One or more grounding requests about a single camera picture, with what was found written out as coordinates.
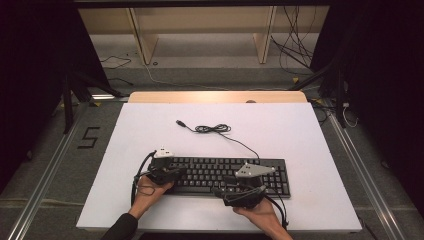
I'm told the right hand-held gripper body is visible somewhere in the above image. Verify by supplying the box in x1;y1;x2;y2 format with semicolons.
221;162;277;210

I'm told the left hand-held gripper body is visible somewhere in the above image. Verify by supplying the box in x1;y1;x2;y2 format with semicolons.
146;147;182;185

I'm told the black computer keyboard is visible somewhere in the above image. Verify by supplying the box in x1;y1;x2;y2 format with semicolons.
164;156;291;199

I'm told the person's right hand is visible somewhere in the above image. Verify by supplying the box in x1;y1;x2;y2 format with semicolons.
232;203;281;231

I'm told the person's left hand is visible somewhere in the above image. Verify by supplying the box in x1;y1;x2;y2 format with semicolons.
129;175;175;218

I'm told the white table board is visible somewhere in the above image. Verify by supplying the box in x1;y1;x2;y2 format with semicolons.
75;102;364;234

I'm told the wooden table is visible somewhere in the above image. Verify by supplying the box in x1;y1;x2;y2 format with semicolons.
127;90;309;104

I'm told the short silver metal bar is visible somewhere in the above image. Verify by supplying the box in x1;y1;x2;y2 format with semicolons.
91;93;130;102

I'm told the black metal stand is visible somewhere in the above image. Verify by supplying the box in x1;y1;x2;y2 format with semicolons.
287;54;350;130
60;64;125;135

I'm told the wooden shelf unit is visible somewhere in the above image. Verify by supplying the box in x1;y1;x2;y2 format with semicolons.
77;5;331;66

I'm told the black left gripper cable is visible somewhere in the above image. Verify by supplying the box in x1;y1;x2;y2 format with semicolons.
130;150;158;207

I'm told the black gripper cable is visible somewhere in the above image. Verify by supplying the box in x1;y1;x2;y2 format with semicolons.
130;150;158;207
264;189;290;231

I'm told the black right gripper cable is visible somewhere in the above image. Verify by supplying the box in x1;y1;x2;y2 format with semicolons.
264;189;290;231

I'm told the black keyboard cable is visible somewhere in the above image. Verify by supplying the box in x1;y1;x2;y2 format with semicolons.
175;119;261;160

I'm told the thin black floor cable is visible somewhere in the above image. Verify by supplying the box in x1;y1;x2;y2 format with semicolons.
99;55;133;70

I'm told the metal floor rail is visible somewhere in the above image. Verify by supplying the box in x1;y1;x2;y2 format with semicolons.
5;112;88;240
325;108;407;240

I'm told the white cable with plug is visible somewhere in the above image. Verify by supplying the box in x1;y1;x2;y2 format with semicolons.
341;101;360;129

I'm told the bundle of black hanging cables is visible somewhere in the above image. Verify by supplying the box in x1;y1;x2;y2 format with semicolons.
269;5;322;77

